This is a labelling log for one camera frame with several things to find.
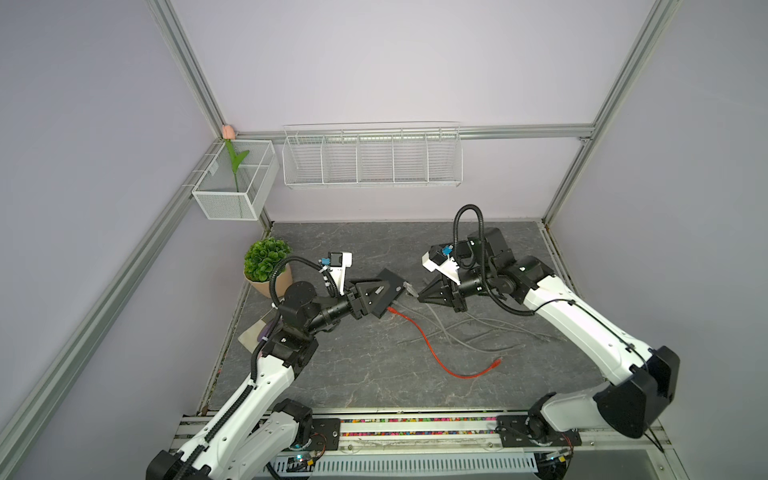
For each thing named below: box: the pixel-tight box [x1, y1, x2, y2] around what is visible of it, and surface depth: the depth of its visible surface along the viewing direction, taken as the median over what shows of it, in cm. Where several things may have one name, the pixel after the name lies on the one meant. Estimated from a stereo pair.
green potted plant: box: [243, 237, 293, 298], surface depth 91 cm
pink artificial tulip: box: [221, 124, 250, 193], surface depth 92 cm
